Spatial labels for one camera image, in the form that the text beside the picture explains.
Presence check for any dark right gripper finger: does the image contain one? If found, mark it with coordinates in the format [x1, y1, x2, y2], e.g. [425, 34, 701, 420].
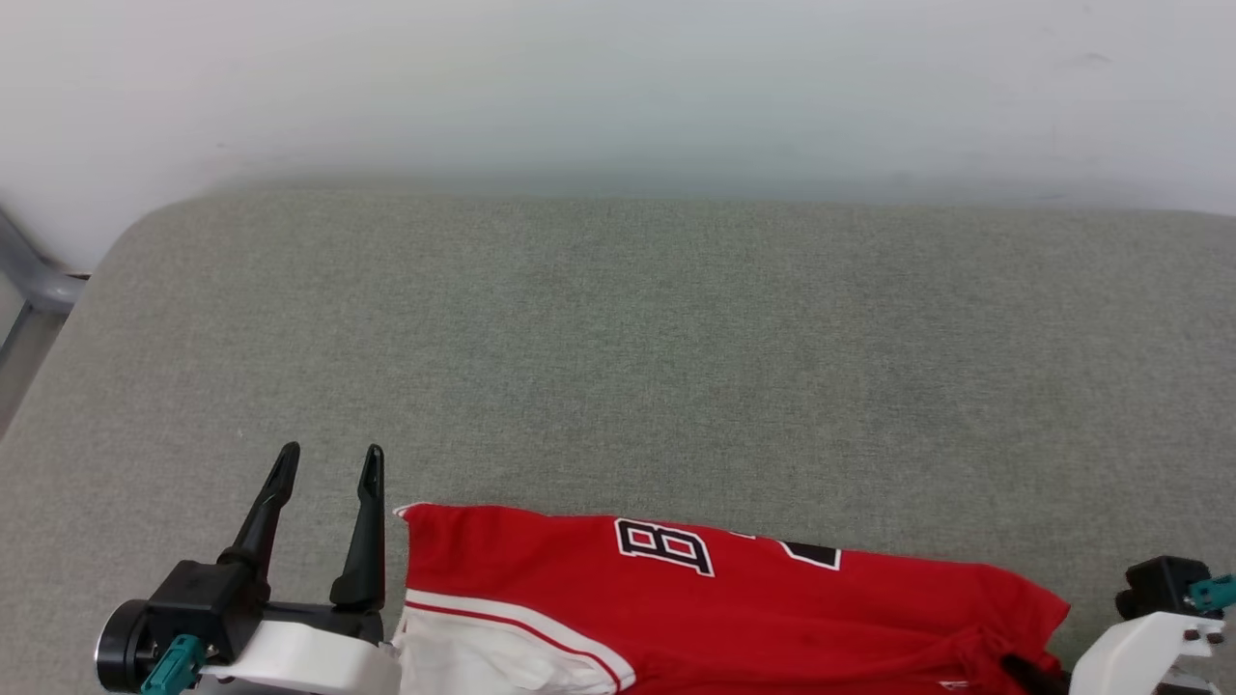
[999, 654, 1068, 695]

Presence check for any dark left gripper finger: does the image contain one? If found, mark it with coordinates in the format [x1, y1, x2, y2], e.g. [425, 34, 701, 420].
[329, 443, 386, 611]
[217, 441, 301, 587]

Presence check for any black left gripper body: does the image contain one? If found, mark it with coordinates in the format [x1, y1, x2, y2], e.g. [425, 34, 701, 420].
[95, 558, 387, 694]

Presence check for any red and white basketball jersey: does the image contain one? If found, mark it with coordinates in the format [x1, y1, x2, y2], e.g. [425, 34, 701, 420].
[391, 502, 1071, 695]

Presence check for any grey fabric sofa cushion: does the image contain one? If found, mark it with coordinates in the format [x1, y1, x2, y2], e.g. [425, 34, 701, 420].
[0, 188, 1236, 695]

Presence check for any grey metal frame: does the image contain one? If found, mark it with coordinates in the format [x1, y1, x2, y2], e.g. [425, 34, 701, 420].
[0, 208, 90, 435]

